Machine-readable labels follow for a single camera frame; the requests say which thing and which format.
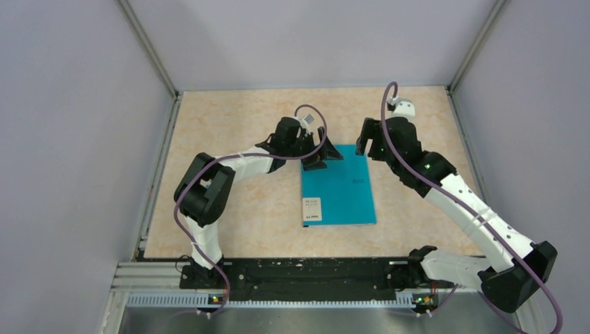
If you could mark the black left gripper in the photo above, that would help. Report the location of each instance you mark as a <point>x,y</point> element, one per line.
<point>327,152</point>

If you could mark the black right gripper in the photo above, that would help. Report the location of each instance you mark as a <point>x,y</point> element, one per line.
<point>368,133</point>

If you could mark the teal black file folder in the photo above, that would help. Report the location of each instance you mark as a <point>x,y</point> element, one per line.
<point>340,194</point>

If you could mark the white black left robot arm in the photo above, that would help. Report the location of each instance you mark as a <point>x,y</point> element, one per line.
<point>202,194</point>

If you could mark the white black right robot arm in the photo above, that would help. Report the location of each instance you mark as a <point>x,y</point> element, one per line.
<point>512,265</point>

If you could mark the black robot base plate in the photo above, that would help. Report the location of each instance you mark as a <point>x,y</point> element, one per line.
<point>312,279</point>

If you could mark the right aluminium corner post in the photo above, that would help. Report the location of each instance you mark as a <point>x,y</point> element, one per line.
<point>478,43</point>

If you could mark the aluminium corner post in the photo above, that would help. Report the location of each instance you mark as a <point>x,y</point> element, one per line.
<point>478,43</point>
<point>147,46</point>

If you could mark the aluminium frame rail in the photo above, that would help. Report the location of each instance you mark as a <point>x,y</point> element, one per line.
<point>156,283</point>

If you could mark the left aluminium corner post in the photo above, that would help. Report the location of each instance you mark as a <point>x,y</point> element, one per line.
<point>147,46</point>

